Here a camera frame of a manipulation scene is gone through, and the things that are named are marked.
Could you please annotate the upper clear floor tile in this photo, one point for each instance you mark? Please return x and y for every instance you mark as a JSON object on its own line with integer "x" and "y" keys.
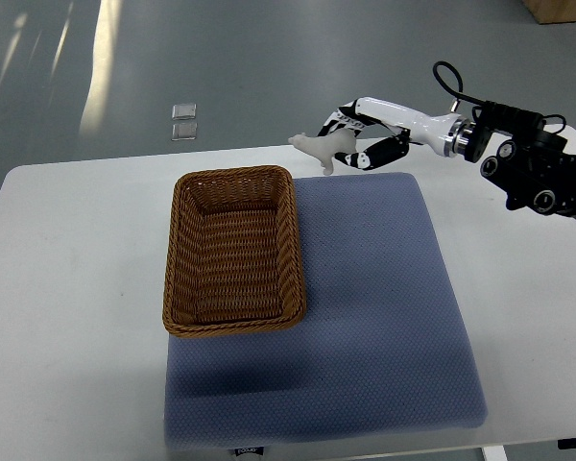
{"x": 184, "y": 111}

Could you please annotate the black label tag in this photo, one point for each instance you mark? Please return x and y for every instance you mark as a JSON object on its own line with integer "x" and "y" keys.
{"x": 249, "y": 451}

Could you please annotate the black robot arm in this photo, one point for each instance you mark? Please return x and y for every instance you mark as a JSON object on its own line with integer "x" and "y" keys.
{"x": 521, "y": 151}

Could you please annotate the brown wicker basket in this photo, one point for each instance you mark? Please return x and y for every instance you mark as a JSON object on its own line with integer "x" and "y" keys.
{"x": 234, "y": 260}

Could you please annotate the clear floor tile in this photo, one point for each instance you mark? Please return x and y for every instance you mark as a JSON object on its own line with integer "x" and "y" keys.
{"x": 184, "y": 131}
{"x": 184, "y": 111}

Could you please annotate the lower clear floor tile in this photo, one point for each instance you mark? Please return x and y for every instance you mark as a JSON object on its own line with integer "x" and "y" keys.
{"x": 184, "y": 131}

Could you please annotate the white bear figurine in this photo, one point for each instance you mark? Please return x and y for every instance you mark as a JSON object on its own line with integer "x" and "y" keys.
{"x": 325, "y": 148}

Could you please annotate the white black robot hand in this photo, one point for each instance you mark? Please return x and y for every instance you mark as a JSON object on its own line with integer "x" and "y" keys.
{"x": 405, "y": 127}

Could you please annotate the blue textured mat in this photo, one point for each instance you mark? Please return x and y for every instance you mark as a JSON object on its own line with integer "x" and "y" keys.
{"x": 382, "y": 346}

